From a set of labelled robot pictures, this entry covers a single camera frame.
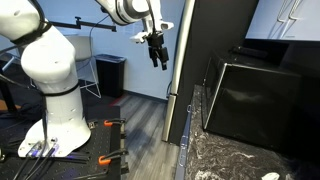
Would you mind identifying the black trash bin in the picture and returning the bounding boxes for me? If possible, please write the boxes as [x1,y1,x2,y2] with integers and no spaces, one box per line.
[94,53,128,98]

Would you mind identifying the white wire-leg chair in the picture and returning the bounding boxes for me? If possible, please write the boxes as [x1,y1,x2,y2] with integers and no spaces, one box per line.
[65,34,103,99]

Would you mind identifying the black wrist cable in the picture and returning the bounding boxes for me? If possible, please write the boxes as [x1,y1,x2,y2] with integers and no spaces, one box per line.
[146,0,158,35]

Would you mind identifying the small white countertop object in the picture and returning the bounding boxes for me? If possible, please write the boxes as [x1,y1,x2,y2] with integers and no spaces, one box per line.
[261,171,281,180]

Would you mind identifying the white upper cabinet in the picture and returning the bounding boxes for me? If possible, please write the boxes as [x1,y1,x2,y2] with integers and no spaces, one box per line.
[245,0,320,42]

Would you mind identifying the black perforated breadboard base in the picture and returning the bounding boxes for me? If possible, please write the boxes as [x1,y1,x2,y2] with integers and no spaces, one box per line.
[0,116,130,180]

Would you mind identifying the black base cable bundle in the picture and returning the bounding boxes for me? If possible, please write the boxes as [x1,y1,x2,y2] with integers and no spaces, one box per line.
[12,139,62,180]

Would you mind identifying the pale blue lower cabinets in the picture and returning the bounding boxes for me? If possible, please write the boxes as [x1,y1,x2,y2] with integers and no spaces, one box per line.
[173,99,195,180]

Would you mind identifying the black microwave oven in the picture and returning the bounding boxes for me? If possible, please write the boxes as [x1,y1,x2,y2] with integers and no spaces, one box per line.
[200,49,304,153]

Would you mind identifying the black microwave door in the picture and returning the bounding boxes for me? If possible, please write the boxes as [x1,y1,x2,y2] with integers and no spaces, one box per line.
[200,54,218,130]

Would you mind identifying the black refrigerator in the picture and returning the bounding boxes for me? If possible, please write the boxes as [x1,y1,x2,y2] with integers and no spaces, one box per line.
[161,0,260,146]

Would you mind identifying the short silver refrigerator handle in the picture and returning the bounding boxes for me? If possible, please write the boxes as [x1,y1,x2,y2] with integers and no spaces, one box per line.
[161,94,178,143]

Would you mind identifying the orange black clamp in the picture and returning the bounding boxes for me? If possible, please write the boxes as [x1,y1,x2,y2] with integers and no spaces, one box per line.
[97,148,130,166]
[103,117,127,128]

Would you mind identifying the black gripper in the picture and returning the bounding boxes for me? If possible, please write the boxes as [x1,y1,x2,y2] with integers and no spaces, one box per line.
[146,31,170,72]

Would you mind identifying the long silver refrigerator handle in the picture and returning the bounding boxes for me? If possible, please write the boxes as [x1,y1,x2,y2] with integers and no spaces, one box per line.
[167,0,196,96]

